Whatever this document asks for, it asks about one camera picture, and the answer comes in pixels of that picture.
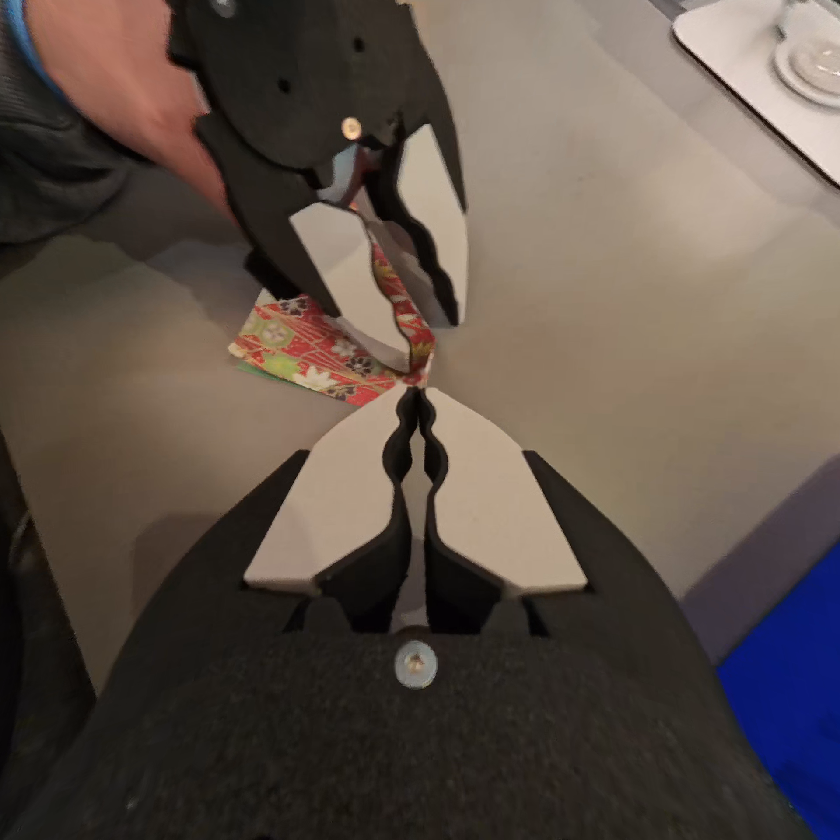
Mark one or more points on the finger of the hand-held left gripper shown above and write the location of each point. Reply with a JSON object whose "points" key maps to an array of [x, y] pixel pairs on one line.
{"points": [[341, 262], [439, 210]]}

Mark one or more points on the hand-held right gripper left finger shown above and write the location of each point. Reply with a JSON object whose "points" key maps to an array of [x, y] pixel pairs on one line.
{"points": [[341, 505]]}

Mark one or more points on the wooden book stand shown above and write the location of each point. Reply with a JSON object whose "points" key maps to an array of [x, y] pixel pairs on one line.
{"points": [[741, 65]]}

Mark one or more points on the red floral green-backed origami paper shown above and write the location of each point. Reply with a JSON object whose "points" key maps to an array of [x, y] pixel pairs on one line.
{"points": [[302, 354]]}

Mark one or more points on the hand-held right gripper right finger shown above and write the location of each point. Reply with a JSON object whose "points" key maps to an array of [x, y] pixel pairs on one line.
{"points": [[499, 512]]}

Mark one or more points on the person's left hand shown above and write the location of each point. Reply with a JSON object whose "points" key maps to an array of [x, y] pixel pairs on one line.
{"points": [[118, 79]]}

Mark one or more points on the blue plastic bin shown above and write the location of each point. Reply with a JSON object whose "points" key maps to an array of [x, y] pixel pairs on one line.
{"points": [[794, 709]]}

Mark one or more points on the blue wristband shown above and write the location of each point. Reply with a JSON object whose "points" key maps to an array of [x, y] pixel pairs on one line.
{"points": [[33, 52]]}

